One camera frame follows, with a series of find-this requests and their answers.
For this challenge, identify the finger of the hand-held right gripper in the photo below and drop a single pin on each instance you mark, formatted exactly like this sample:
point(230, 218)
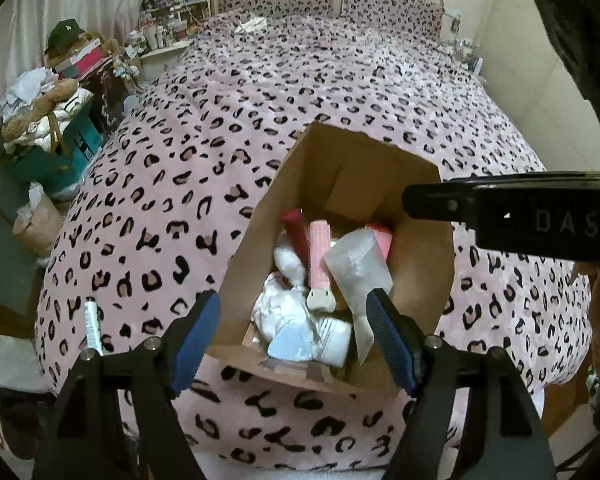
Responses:
point(440, 202)

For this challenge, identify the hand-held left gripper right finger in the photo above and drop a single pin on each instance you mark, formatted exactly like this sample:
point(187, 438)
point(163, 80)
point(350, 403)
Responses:
point(392, 345)

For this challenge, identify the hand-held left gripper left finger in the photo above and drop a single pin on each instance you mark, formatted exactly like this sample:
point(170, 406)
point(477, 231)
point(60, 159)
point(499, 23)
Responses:
point(197, 340)

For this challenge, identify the pink packet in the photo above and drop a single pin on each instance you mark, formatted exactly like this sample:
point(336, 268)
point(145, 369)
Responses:
point(384, 242)

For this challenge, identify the cardboard box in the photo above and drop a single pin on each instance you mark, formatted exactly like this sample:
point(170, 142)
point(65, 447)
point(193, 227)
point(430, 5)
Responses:
point(420, 270)

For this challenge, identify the clear plastic bag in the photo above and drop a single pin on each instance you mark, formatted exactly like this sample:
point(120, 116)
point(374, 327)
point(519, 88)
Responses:
point(355, 265)

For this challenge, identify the light blue pad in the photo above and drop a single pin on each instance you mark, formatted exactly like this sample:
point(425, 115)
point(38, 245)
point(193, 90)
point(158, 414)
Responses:
point(290, 345)

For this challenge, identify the white cotton wad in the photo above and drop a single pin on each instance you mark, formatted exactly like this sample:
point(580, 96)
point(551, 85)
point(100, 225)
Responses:
point(287, 260)

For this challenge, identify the red tube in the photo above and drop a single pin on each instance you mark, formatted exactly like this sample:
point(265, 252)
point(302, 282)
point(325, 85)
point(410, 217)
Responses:
point(297, 235)

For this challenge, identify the white marker pen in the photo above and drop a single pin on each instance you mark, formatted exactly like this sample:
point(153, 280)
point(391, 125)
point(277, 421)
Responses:
point(92, 325)

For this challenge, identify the nightstand clutter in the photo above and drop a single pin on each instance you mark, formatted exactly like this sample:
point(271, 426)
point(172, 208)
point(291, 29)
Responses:
point(460, 45)

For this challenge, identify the dark cloth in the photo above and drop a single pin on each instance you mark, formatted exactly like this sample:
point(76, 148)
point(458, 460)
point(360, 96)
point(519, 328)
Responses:
point(580, 35)

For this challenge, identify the brown paper bag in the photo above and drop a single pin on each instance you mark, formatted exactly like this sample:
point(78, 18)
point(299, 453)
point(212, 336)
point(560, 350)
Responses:
point(37, 220)

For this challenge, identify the pink leopard print blanket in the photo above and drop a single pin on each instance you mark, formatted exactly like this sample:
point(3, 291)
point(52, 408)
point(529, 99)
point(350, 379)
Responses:
point(230, 110)

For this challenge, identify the teal storage box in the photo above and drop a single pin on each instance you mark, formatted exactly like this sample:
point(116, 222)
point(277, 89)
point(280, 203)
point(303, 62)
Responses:
point(55, 160)

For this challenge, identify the small white cloth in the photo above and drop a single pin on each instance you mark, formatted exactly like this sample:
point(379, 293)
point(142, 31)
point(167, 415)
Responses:
point(250, 25)

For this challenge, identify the brown teddy bear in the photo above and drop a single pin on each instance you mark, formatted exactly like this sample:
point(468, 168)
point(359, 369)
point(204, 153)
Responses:
point(40, 105)

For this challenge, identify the pink flat box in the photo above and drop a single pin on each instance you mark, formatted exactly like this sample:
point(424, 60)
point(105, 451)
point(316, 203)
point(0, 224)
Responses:
point(82, 60)

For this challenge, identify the crumpled white paper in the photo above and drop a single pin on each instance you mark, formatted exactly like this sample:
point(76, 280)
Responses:
point(25, 85)

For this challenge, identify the cluttered bedside shelf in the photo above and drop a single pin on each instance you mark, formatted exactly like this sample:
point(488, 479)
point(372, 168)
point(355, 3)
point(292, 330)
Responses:
point(175, 25)

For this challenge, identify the dark green cap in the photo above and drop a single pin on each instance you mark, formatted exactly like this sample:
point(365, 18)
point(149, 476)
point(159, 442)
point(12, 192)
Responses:
point(65, 35)

